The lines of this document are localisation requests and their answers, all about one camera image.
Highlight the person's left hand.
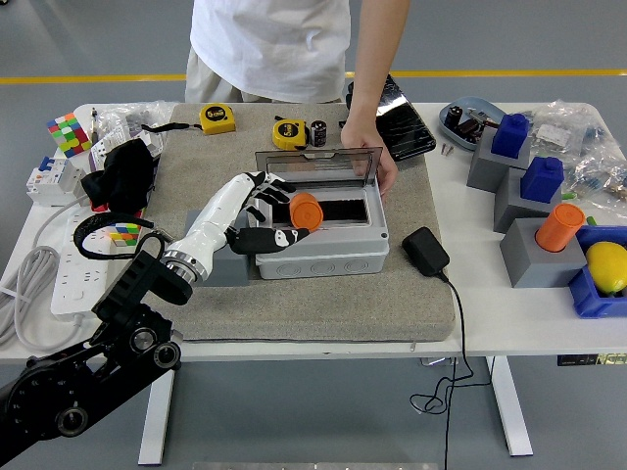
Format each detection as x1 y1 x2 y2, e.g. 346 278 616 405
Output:
340 117 399 200

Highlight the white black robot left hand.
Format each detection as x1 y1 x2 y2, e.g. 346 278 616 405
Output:
169 170 311 275

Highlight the orange cylinder battery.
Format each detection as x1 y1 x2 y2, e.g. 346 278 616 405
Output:
534 203 587 254
288 192 325 232

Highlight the grey junction box clear lid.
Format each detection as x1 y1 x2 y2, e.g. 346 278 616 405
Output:
253 145 391 281

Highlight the black device stand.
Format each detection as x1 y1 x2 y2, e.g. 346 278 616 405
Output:
337 80 357 131

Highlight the grey holder block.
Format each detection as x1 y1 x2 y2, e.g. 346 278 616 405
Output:
465 125 533 194
183 209 252 289
493 167 564 234
499 217 589 289

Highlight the yellow tape measure chrome face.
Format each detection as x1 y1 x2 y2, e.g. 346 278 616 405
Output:
271 116 311 152

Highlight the small colourful puzzle cube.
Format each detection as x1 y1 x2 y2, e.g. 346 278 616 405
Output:
105 222 143 248

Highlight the yellow square tape measure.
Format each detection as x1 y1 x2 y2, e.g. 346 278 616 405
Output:
140 104 237 136

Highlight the black cloth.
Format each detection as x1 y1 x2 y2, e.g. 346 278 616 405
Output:
80 138 157 215

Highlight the brown capacitor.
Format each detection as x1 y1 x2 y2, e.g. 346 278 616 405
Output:
458 118 486 140

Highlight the blue-grey dish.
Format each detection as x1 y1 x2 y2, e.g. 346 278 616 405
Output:
439 95 506 152

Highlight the grey-brown mat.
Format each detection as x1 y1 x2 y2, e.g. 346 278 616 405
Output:
119 101 457 344

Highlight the black power adapter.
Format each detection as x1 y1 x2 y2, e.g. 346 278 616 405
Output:
401 225 451 278

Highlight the person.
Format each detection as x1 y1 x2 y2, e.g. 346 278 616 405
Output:
184 0 373 105

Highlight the blue bottle-shaped block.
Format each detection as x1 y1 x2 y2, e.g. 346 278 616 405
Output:
519 156 564 203
491 113 532 161

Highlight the white power strip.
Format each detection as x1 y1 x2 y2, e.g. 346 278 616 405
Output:
50 205 117 322

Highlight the large colourful puzzle cube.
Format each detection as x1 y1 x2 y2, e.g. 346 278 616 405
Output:
45 112 94 159

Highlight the white circuit breaker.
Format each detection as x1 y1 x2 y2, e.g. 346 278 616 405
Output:
24 155 88 208

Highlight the clear plastic parts bag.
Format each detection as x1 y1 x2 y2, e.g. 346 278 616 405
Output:
562 146 627 207
530 100 611 163

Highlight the white table leg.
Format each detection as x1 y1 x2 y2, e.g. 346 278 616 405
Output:
137 361 176 466
484 355 534 457

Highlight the blue plastic bin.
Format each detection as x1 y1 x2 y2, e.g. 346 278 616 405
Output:
567 224 627 319

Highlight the yellow lemon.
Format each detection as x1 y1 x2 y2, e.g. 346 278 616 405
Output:
586 241 627 296

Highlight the black desk controller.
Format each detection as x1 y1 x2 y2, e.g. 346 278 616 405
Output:
555 352 627 367

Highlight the black adapter cord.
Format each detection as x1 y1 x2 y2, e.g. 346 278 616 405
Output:
409 271 491 470

